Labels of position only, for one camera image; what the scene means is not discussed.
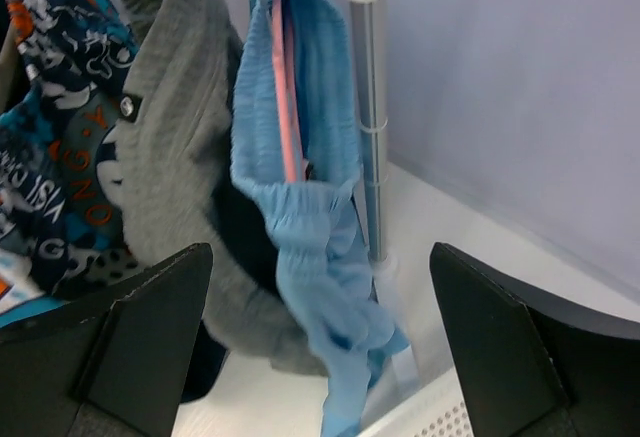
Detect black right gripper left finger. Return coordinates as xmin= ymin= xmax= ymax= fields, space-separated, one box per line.
xmin=1 ymin=244 xmax=213 ymax=436

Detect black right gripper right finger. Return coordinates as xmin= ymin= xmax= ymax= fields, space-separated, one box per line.
xmin=430 ymin=243 xmax=639 ymax=436

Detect light blue shorts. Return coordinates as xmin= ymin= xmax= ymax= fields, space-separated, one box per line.
xmin=231 ymin=0 xmax=409 ymax=436

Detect pink clothes hanger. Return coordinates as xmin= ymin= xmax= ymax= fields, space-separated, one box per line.
xmin=271 ymin=0 xmax=307 ymax=182

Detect patterned navy orange shorts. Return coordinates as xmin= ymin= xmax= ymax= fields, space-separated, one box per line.
xmin=1 ymin=0 xmax=139 ymax=325

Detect grey knit shorts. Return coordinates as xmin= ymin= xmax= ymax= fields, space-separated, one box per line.
xmin=114 ymin=0 xmax=326 ymax=376

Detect white perforated basket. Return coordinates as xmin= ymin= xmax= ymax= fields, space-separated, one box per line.
xmin=360 ymin=382 xmax=474 ymax=437

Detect silver clothes rack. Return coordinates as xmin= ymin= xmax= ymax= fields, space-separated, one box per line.
xmin=348 ymin=0 xmax=397 ymax=280

